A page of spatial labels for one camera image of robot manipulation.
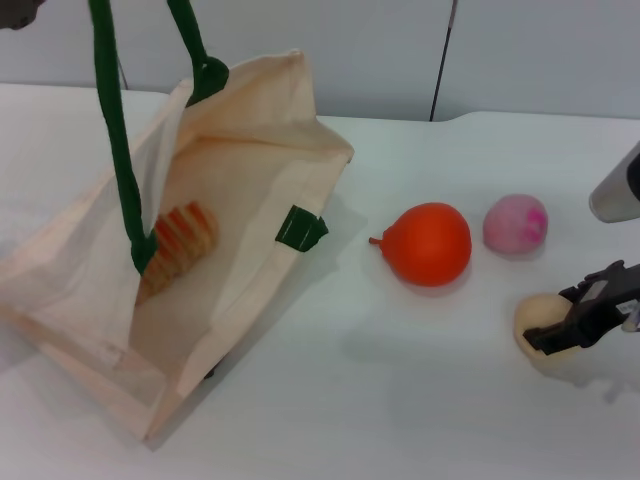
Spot orange persimmon shaped toy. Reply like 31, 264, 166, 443
368, 201, 474, 289

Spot orange striped bread loaf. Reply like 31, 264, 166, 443
135, 201, 221, 307

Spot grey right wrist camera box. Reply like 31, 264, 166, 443
588, 142, 640, 225

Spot beige tote bag green handles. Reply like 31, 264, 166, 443
0, 0, 356, 442

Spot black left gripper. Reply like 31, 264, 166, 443
0, 0, 41, 31

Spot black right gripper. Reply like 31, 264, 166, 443
522, 259, 640, 356

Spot pink round toy fruit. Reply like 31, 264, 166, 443
482, 193, 550, 255

